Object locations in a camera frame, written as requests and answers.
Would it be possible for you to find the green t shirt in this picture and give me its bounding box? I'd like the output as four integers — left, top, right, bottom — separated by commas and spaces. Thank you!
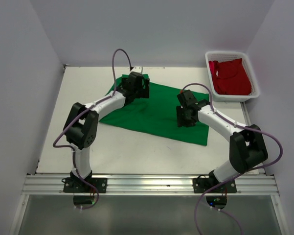
100, 82, 209, 146

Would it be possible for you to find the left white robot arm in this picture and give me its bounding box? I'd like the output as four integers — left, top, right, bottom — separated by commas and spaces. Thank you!
63, 67, 150, 192

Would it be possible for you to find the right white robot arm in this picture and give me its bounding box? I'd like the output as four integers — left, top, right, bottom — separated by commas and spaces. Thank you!
176, 90, 268, 192

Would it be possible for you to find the red t shirt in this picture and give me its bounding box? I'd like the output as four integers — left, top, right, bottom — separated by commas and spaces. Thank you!
208, 58, 252, 95

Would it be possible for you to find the white plastic basket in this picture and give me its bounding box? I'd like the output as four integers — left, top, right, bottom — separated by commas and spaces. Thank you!
205, 51, 260, 102

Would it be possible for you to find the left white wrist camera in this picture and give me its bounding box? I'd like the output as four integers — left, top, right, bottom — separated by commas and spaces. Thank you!
131, 66, 143, 74

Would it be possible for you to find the side aluminium rail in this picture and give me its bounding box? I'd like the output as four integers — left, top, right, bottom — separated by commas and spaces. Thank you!
240, 102, 252, 126

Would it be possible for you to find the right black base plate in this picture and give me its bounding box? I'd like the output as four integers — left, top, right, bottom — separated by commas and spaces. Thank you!
192, 175, 237, 193

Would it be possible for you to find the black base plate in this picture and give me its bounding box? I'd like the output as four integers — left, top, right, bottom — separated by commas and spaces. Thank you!
192, 175, 237, 193
61, 177, 107, 193

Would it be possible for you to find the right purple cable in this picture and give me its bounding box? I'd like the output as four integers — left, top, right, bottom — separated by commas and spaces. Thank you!
193, 83, 284, 235

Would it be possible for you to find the aluminium mounting rail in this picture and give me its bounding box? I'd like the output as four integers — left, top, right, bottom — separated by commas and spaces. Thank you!
22, 174, 279, 196

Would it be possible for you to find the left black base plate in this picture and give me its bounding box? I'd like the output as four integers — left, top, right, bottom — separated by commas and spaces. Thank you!
61, 177, 107, 193

